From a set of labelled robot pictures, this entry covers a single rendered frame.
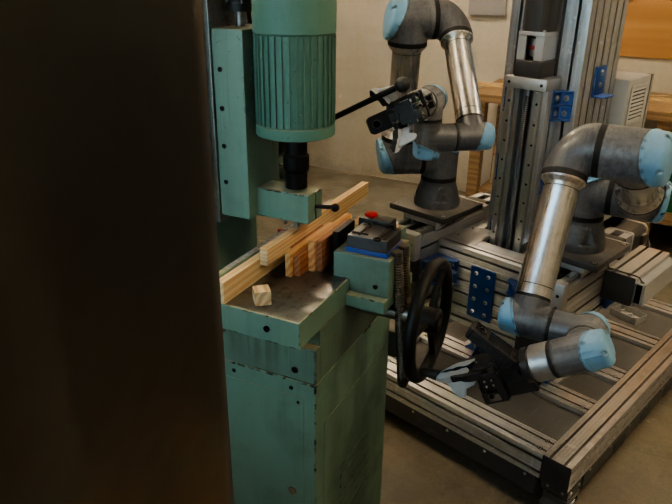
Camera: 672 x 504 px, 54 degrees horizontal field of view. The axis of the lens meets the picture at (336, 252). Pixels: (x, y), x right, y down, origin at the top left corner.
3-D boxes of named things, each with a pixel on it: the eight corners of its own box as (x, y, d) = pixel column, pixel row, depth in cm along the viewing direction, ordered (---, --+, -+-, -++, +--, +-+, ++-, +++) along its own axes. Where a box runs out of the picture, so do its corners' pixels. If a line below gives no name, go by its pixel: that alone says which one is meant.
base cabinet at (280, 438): (316, 619, 170) (316, 389, 142) (139, 539, 193) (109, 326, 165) (382, 502, 207) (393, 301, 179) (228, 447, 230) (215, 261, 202)
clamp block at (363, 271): (387, 300, 145) (389, 262, 142) (332, 287, 150) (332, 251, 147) (410, 274, 157) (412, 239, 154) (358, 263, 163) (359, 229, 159)
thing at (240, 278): (224, 304, 136) (223, 282, 134) (216, 302, 137) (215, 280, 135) (348, 215, 186) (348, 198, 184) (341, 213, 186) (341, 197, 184)
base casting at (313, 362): (314, 388, 142) (314, 351, 138) (110, 326, 165) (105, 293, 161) (391, 301, 179) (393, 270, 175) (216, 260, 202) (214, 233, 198)
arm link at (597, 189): (565, 201, 193) (572, 156, 188) (614, 210, 187) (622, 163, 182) (555, 213, 184) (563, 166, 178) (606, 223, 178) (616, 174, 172)
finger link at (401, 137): (411, 145, 150) (414, 117, 155) (388, 153, 153) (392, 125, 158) (417, 154, 152) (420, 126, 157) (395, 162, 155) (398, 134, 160)
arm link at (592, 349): (620, 357, 128) (614, 374, 120) (565, 368, 133) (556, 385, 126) (605, 319, 127) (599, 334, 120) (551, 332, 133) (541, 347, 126)
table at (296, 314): (342, 363, 127) (342, 336, 125) (211, 326, 140) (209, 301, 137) (439, 252, 177) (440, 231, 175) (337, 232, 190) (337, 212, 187)
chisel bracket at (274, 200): (308, 231, 151) (308, 196, 148) (256, 221, 157) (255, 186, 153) (323, 221, 157) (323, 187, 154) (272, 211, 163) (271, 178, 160)
